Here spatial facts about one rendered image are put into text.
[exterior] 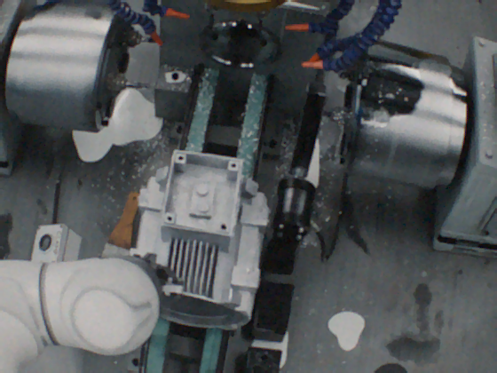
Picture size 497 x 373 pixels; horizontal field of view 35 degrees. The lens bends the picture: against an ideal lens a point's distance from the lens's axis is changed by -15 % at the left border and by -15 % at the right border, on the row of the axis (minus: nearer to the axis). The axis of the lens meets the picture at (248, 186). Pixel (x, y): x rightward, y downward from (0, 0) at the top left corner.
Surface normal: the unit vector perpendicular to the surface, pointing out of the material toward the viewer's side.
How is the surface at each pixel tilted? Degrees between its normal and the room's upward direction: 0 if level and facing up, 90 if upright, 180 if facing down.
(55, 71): 43
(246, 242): 0
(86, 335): 38
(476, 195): 89
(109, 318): 24
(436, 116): 32
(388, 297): 0
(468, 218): 89
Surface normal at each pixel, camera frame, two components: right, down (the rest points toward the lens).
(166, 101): -0.15, 0.88
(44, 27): 0.05, -0.36
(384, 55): 0.10, -0.63
